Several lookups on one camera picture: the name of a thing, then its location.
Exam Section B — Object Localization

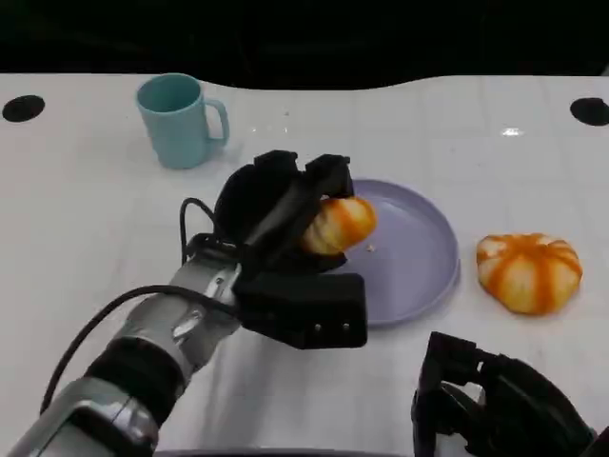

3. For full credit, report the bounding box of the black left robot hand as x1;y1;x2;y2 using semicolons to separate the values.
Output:
212;149;356;275

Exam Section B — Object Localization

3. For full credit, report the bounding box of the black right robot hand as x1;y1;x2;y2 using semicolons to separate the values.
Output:
411;331;596;457

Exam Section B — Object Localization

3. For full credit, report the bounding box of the orange and white bread roll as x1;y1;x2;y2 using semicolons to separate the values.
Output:
476;232;584;316
300;195;379;256

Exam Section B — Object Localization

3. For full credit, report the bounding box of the pale green mug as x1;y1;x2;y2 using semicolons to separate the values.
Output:
135;72;231;170

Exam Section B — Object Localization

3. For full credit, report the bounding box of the lilac plate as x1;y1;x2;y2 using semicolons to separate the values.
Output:
327;178;462;328

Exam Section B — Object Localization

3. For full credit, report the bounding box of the black looped wrist cable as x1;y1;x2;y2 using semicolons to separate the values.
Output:
179;196;239;264

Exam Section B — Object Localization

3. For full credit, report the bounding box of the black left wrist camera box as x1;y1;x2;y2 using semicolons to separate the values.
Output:
231;271;369;351

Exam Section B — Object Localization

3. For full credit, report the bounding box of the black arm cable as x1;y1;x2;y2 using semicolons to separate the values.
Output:
39;284;239;415

